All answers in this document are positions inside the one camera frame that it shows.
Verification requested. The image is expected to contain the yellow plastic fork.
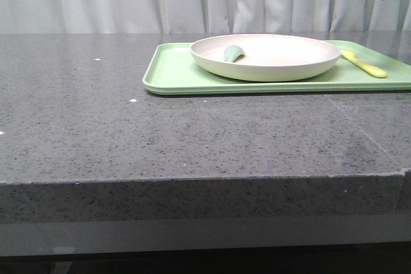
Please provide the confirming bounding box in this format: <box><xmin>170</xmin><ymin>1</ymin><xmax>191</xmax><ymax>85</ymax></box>
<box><xmin>341</xmin><ymin>49</ymin><xmax>388</xmax><ymax>78</ymax></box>

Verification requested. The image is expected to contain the beige round plate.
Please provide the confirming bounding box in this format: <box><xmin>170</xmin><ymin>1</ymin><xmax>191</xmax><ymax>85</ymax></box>
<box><xmin>191</xmin><ymin>34</ymin><xmax>341</xmax><ymax>82</ymax></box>

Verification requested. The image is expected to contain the green plastic spoon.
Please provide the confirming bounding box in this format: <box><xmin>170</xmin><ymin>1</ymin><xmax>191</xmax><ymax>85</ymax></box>
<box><xmin>223</xmin><ymin>45</ymin><xmax>245</xmax><ymax>62</ymax></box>

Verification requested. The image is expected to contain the light green tray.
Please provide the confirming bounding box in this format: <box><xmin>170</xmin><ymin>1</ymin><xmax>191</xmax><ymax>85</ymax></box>
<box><xmin>143</xmin><ymin>40</ymin><xmax>410</xmax><ymax>96</ymax></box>

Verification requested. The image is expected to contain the grey curtain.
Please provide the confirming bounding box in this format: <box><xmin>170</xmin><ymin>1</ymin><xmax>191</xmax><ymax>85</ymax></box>
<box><xmin>1</xmin><ymin>0</ymin><xmax>410</xmax><ymax>34</ymax></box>

